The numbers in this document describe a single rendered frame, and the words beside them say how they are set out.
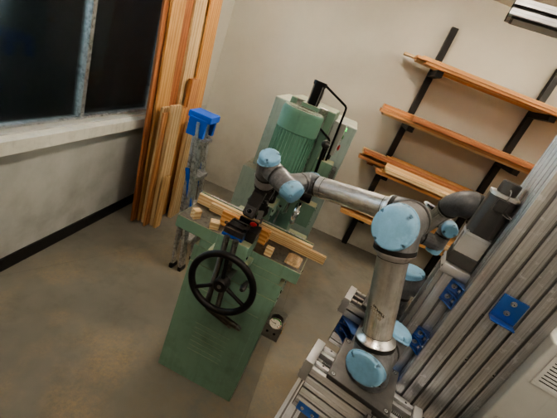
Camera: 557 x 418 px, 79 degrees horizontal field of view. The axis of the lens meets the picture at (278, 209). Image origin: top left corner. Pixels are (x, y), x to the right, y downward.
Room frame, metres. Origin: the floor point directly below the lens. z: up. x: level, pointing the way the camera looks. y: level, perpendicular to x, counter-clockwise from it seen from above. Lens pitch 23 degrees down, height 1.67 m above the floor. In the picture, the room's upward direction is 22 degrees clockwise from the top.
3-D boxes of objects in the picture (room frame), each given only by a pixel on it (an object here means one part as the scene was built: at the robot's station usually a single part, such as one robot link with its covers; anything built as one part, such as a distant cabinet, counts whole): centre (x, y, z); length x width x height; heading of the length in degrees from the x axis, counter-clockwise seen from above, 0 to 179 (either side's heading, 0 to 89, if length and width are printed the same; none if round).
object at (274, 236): (1.42, 0.01, 0.92); 0.60 x 0.02 x 0.04; 83
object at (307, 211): (1.59, -0.13, 1.02); 0.09 x 0.07 x 0.12; 83
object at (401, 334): (0.92, -0.49, 0.98); 0.13 x 0.12 x 0.14; 149
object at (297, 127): (1.43, 0.05, 1.35); 0.18 x 0.18 x 0.31
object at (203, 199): (1.45, 0.08, 0.92); 0.60 x 0.02 x 0.05; 83
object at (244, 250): (1.24, 0.11, 0.91); 0.15 x 0.14 x 0.09; 83
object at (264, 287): (1.55, 0.04, 0.76); 0.57 x 0.45 x 0.09; 173
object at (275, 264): (1.33, 0.10, 0.87); 0.61 x 0.30 x 0.06; 83
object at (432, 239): (1.65, -0.80, 1.12); 0.11 x 0.08 x 0.11; 85
